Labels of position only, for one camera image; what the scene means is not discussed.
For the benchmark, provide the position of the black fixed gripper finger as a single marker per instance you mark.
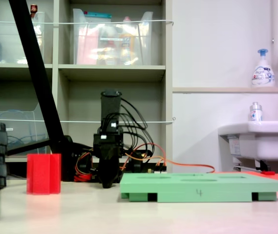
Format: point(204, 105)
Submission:
point(109, 178)

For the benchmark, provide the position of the red cross columnar block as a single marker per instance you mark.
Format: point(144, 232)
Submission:
point(43, 174)

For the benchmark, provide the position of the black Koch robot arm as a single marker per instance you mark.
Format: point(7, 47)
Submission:
point(110, 104)

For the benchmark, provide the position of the green shape sorting board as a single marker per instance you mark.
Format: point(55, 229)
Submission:
point(177, 187)

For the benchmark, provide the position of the pink flat pack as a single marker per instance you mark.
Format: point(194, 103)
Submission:
point(86, 48)

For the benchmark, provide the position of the yellow labelled bottle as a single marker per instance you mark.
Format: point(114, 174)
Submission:
point(127, 46)

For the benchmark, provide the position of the clear bin with bottles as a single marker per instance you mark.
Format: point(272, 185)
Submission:
point(144, 44)

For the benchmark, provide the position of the clear pouch teal strip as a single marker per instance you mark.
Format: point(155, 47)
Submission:
point(97, 16)

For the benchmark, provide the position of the clear plastic storage bin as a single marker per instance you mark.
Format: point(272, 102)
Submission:
point(12, 44)

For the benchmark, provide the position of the small clear bottle silver cap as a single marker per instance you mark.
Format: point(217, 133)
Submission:
point(255, 113)

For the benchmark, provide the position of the white sink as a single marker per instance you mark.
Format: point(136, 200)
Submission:
point(263, 141)

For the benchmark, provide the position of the small red flat piece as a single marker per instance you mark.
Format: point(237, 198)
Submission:
point(267, 173)

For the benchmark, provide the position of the brown bottle red cap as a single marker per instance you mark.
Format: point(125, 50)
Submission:
point(33, 9)

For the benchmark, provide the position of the white foam soap bottle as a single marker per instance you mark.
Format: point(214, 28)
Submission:
point(263, 73)

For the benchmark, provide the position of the red printed mount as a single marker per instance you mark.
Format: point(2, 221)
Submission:
point(82, 177)

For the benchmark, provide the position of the beige wall ledge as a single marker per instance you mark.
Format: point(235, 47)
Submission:
point(214, 89)

